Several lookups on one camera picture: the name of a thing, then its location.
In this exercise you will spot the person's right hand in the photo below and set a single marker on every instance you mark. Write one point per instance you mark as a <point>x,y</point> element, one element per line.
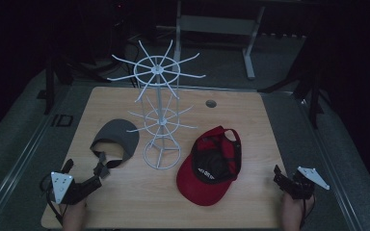
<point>290,211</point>

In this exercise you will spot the grey round table grommet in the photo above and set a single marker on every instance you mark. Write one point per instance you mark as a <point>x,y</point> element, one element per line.
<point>210,103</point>

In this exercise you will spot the white metal desk frame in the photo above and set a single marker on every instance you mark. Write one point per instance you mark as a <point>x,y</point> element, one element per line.
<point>218,24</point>

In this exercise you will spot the black metal stand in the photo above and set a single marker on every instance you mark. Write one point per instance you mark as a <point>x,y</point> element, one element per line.
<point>49,86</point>
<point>314,96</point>

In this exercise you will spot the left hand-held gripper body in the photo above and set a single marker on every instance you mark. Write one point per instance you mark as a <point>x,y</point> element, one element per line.
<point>62,187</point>

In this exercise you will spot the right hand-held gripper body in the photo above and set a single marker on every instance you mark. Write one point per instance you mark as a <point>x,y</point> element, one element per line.
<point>298,187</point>

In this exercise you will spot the person's left hand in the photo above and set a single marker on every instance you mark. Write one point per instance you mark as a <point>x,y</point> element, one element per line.
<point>75,215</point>

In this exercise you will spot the grey sun visor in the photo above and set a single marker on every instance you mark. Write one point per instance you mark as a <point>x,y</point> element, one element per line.
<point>118,131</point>

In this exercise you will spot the red baseball cap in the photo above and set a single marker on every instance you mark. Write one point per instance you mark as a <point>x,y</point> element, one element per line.
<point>199,189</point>

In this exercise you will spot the black floor bracket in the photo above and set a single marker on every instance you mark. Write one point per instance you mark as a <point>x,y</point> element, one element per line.
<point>53,120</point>

